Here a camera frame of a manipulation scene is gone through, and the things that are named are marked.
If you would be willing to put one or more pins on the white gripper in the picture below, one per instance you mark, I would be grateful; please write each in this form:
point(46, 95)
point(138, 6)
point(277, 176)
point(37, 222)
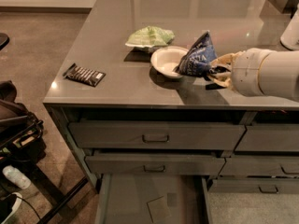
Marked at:
point(247, 72)

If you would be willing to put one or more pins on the blue chip bag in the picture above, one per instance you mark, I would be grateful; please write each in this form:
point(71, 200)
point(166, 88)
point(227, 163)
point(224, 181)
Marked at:
point(197, 62)

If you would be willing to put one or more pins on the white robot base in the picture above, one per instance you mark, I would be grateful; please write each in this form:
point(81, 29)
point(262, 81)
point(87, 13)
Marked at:
point(290, 37)

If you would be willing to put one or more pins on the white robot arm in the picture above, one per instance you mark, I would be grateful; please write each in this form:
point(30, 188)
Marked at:
point(259, 72)

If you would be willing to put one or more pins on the top right grey drawer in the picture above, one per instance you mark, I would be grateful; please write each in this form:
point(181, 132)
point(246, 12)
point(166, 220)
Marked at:
point(272, 131)

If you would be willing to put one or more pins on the grey drawer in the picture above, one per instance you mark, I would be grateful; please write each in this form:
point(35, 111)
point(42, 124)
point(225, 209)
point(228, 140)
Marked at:
point(160, 134)
point(272, 131)
point(154, 163)
point(261, 166)
point(255, 185)

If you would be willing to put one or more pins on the green chip bag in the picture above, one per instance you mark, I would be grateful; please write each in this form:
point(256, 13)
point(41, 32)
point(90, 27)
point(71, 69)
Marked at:
point(149, 37)

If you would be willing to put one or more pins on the middle right grey drawer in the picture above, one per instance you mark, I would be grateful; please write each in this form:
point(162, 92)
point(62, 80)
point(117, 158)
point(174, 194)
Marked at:
point(261, 166)

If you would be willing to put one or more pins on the grey counter cabinet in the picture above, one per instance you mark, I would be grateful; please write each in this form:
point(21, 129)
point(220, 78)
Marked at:
point(133, 90)

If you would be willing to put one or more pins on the bottom right grey drawer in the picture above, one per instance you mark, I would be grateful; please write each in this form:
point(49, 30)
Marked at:
point(255, 185)

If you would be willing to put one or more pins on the top left grey drawer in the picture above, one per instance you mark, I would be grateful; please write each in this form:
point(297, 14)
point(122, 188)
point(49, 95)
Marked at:
point(160, 134)

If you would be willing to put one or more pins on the middle left grey drawer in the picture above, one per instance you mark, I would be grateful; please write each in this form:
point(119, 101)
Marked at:
point(154, 163)

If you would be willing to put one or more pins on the bottom left open drawer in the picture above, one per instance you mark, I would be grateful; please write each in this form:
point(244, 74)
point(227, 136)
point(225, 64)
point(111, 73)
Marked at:
point(123, 199)

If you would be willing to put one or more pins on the white paper bowl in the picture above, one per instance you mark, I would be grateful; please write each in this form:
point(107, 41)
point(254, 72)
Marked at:
point(165, 60)

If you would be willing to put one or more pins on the black snack bar wrapper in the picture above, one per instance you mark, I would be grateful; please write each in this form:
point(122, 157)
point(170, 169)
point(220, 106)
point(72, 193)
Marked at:
point(83, 75)

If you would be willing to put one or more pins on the clear plastic bottle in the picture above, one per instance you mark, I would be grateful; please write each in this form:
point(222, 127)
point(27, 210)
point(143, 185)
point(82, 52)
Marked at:
point(15, 176)

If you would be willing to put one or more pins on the white bucket with cable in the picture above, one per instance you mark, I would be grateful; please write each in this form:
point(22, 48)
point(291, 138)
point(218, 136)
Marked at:
point(9, 206)

